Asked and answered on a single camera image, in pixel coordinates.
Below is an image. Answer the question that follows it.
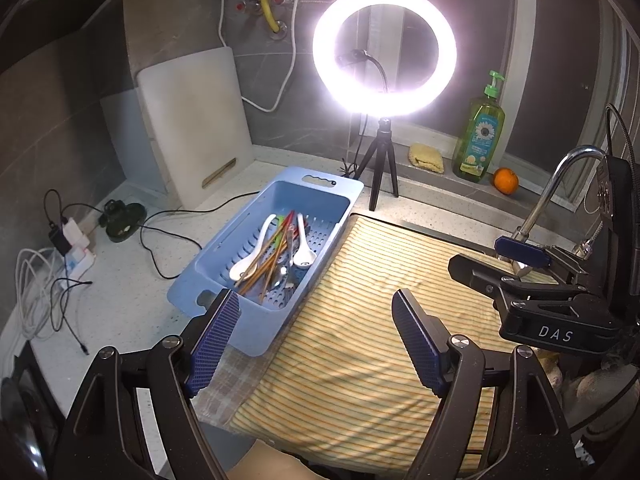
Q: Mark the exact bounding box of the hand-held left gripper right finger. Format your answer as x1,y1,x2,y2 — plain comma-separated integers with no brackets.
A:
391,287,583,480

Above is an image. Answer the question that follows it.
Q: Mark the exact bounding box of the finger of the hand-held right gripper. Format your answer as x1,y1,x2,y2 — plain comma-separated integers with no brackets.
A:
448,254,586,311
494,235,587,281

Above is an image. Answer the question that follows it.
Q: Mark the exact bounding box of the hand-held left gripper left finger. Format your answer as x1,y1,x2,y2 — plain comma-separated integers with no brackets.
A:
57,287,243,480

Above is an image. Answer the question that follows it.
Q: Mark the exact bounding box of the metal fork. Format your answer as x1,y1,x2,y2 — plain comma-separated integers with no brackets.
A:
257,260,291,306

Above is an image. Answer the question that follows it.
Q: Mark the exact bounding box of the metal spoon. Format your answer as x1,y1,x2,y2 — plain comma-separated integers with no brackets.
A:
280,240,301,288

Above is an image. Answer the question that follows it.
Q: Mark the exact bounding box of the translucent white spoon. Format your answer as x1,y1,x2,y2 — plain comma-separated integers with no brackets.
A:
229,214,277,281

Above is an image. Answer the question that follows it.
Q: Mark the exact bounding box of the white ceramic spoon blue logo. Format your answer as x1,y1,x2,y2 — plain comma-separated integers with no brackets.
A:
291,212,317,268

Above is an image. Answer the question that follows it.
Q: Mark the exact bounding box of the green plastic spoon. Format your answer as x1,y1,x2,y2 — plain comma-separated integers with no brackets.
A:
267,214,297,251

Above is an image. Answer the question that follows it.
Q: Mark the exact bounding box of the blue plastic drain basket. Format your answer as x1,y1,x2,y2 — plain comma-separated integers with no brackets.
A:
167,166,365,358

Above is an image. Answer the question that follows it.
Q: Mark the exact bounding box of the person's right hand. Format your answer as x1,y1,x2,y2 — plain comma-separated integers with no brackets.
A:
540,350,640,433

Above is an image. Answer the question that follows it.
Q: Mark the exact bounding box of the grey plaid cloth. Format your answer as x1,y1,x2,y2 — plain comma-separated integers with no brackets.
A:
197,345,281,428

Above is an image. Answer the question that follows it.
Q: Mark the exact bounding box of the chrome faucet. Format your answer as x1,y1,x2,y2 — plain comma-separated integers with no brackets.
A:
510,145,608,278

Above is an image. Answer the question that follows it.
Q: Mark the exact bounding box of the yellow striped cloth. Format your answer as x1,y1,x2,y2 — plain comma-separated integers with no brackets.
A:
227,214,561,476

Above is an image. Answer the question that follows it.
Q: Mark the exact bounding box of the orange fruit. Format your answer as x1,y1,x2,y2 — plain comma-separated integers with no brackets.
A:
492,167,521,196

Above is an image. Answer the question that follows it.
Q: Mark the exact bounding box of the green dish soap bottle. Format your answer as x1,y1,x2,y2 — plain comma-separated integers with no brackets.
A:
451,70,507,183

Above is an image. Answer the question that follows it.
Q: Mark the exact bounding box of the yellow sponge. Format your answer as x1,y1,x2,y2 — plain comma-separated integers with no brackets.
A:
407,142,445,173

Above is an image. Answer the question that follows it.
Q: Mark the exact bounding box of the dark green device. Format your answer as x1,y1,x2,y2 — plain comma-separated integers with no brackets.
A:
98,199,147,245

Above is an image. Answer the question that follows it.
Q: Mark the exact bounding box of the white power strip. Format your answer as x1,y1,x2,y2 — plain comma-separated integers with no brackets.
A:
62,245,98,281

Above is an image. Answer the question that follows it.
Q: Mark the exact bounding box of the white power adapter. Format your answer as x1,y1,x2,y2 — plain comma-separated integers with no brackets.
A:
60,216,86,241

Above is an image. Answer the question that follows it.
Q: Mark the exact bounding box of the black power adapter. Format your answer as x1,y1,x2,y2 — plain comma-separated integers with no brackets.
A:
49,227,75,256

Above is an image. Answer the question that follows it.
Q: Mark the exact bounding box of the white cutting board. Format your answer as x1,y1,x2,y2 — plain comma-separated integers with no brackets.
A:
136,46,256,211

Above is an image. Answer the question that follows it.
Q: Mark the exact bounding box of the black usb cable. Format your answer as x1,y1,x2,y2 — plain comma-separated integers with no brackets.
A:
47,275,93,357

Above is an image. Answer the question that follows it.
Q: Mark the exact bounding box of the black braided cable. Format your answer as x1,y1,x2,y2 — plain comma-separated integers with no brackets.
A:
605,104,640,173

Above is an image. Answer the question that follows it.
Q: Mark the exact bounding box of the thin black cable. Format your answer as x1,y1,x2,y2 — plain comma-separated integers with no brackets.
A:
137,191,263,281

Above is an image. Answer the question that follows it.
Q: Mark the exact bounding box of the black ring light cable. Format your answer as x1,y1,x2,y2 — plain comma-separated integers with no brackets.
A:
340,110,366,181

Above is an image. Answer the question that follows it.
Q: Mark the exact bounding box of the white cable bundle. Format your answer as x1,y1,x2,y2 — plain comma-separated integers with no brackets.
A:
14,247,73,341

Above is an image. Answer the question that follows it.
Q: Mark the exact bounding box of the white ring light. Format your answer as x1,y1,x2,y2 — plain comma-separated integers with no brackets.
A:
312,0,458,116

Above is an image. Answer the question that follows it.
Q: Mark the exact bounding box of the white power cord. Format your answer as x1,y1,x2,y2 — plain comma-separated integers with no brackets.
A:
241,0,306,113

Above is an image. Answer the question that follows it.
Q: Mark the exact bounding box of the yellow gas hose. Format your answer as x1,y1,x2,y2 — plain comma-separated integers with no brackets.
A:
261,0,290,41

